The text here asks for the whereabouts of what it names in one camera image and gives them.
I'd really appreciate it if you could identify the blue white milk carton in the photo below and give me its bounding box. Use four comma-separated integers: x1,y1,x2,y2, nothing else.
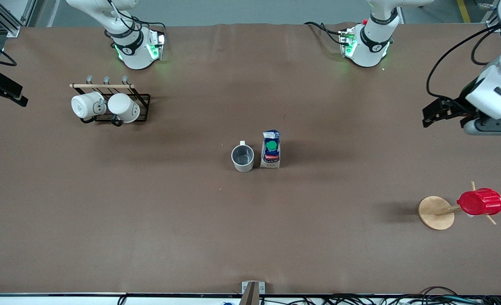
260,130,282,169

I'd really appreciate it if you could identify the grey white mug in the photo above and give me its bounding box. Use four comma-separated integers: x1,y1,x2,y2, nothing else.
231,141,255,173

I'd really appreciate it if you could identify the red plastic cup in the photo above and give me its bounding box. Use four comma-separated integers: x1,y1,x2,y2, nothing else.
457,188,501,216

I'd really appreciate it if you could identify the white mug with face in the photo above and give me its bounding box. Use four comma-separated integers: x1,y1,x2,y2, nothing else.
71,92,106,120

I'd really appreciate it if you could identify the wooden mug tree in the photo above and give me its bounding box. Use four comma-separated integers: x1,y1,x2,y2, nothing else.
418,181,501,231

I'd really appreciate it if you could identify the plain white mug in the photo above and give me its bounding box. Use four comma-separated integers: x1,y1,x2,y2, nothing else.
108,93,141,123

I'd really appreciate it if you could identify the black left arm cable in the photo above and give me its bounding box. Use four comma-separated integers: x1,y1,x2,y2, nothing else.
426,23,501,102

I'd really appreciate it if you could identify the aluminium frame profile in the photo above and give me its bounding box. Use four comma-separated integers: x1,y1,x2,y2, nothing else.
0,0,37,38
478,0,501,33

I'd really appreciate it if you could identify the black wire mug rack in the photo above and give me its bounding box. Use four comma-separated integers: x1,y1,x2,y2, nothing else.
69,75,151,127

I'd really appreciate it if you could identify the black left base cable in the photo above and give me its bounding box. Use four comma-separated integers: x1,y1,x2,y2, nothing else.
304,21,349,45

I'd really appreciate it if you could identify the black base cable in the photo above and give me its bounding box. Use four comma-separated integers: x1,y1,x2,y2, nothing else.
106,0,167,39
304,21,349,45

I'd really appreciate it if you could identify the black right base cable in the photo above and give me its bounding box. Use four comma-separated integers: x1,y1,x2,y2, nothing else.
106,0,167,39

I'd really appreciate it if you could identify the black cable bundle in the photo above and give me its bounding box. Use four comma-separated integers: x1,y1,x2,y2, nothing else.
259,287,501,305

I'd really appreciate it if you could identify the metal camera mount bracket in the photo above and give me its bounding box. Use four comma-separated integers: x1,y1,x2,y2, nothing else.
238,281,266,305

